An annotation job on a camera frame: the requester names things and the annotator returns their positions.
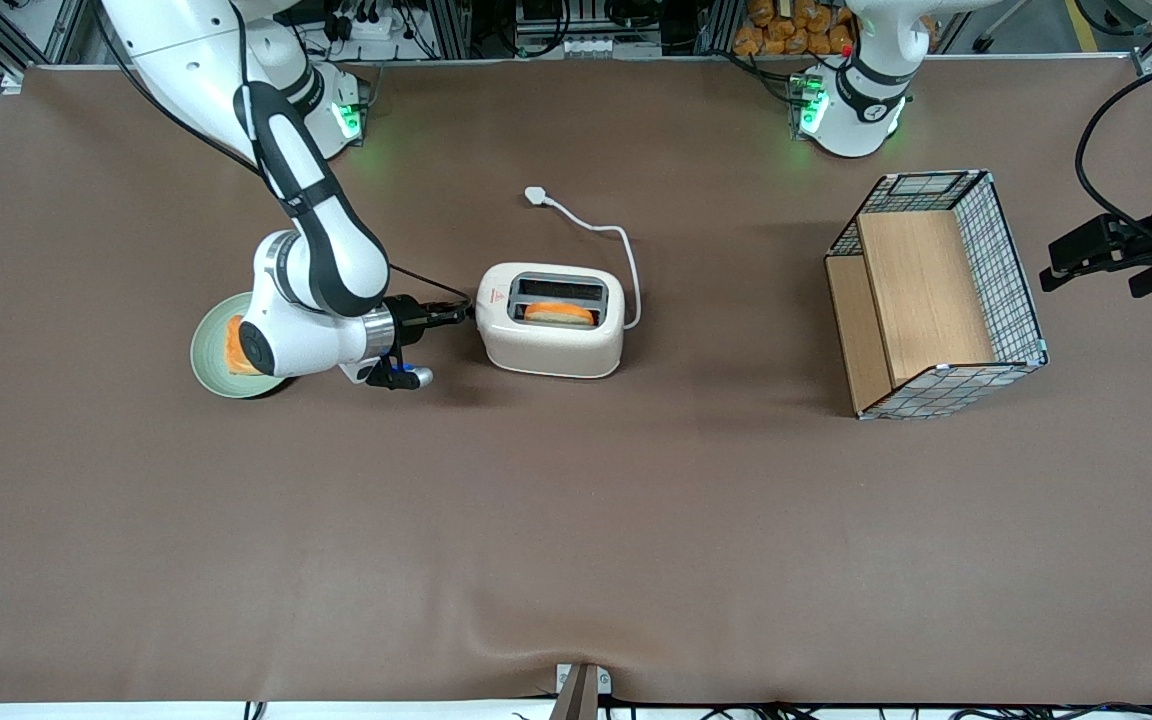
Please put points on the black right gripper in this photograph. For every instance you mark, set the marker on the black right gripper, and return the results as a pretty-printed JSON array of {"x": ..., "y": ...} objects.
[{"x": 410, "y": 317}]

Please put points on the white two-slot toaster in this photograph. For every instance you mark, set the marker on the white two-slot toaster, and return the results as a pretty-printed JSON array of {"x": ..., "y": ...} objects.
[{"x": 551, "y": 350}]

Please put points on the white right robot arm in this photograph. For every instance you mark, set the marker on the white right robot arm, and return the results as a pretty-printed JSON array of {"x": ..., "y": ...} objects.
[{"x": 336, "y": 260}]

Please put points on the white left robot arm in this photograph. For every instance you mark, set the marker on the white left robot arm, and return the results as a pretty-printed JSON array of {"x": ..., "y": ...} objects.
[{"x": 851, "y": 125}]

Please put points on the bread slice with orange crust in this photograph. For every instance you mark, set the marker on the bread slice with orange crust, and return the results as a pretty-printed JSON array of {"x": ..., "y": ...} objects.
[{"x": 558, "y": 315}]

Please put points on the wooden step shelf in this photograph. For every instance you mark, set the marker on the wooden step shelf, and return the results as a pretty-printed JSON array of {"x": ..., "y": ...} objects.
[{"x": 926, "y": 290}]

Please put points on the triangular toasted bread piece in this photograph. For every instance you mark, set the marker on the triangular toasted bread piece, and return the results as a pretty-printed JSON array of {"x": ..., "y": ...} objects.
[{"x": 233, "y": 350}]

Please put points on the brown table cloth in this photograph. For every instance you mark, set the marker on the brown table cloth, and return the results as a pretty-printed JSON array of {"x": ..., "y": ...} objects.
[{"x": 576, "y": 520}]

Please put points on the pale green round plate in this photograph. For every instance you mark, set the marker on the pale green round plate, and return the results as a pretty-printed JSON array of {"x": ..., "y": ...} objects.
[{"x": 206, "y": 365}]

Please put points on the white power strip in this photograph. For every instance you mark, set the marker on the white power strip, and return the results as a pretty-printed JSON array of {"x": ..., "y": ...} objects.
[{"x": 376, "y": 25}]

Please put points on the bag of orange buns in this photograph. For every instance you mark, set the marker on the bag of orange buns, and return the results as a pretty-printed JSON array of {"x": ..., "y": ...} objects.
[{"x": 786, "y": 30}]

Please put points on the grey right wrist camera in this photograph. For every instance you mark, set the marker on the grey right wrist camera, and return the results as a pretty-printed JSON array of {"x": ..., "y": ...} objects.
[{"x": 401, "y": 377}]

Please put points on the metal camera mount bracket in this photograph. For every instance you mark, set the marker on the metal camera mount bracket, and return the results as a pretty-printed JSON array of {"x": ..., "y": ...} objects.
[{"x": 581, "y": 692}]

